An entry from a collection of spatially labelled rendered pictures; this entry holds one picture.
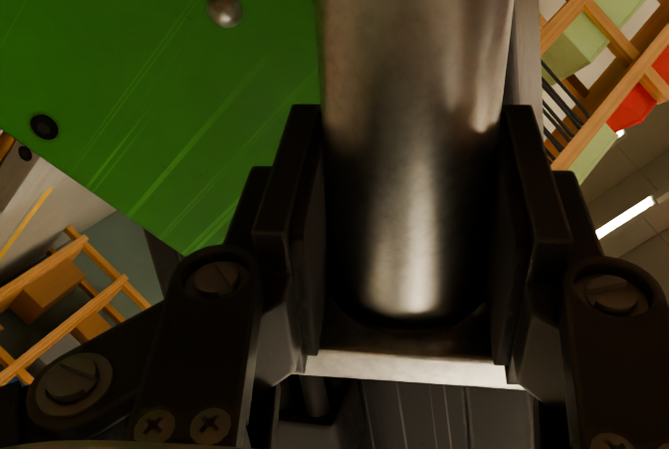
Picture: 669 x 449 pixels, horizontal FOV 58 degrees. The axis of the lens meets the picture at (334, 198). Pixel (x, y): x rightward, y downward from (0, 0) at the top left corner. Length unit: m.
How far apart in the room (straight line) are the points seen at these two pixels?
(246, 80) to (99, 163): 0.07
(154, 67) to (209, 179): 0.04
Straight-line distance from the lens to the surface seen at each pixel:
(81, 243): 6.76
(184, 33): 0.20
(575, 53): 3.40
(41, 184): 0.46
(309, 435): 0.26
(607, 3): 3.63
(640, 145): 9.65
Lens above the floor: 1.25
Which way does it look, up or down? 4 degrees up
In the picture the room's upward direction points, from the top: 136 degrees clockwise
